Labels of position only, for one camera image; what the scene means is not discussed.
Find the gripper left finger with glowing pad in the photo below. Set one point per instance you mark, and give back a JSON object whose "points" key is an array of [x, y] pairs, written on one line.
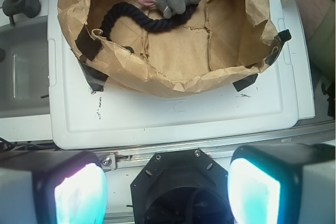
{"points": [[52, 187]]}

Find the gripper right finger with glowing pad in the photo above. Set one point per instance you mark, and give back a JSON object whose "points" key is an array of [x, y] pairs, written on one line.
{"points": [[286, 183]]}

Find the gray plush bunny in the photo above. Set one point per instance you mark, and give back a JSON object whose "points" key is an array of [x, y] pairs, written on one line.
{"points": [[169, 8]]}

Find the white plastic bin lid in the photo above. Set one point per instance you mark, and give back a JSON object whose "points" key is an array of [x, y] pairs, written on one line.
{"points": [[82, 118]]}

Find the gray plastic sink basin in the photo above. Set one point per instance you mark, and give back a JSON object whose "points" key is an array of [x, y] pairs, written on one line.
{"points": [[24, 69]]}

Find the brown paper bag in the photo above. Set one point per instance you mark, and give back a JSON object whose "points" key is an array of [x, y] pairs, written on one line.
{"points": [[214, 43]]}

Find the dark green oval object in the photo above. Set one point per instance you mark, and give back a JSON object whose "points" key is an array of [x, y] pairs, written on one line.
{"points": [[130, 49]]}

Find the black curved faucet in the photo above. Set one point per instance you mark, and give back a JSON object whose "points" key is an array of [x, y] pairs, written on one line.
{"points": [[30, 8]]}

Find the aluminum rail with bracket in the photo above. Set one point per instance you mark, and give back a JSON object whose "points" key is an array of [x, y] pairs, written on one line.
{"points": [[223, 147]]}

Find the black octagonal mount plate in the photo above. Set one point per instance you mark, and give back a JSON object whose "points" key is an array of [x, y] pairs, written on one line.
{"points": [[178, 187]]}

